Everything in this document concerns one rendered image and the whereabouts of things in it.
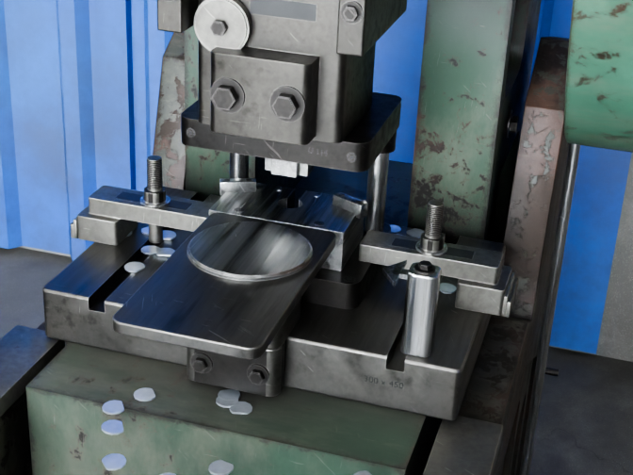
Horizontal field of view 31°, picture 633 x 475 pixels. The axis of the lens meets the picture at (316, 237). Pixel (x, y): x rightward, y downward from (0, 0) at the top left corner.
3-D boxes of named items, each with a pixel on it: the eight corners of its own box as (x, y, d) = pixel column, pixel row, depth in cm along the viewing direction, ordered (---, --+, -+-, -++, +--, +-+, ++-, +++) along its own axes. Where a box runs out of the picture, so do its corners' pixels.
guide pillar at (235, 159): (244, 212, 131) (246, 97, 125) (226, 209, 132) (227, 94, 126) (250, 204, 133) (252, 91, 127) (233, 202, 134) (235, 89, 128)
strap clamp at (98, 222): (206, 262, 126) (206, 177, 122) (71, 237, 130) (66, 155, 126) (225, 240, 131) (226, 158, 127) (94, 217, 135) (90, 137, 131)
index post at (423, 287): (429, 359, 110) (438, 271, 106) (398, 353, 110) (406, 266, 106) (434, 345, 112) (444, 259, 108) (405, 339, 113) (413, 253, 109)
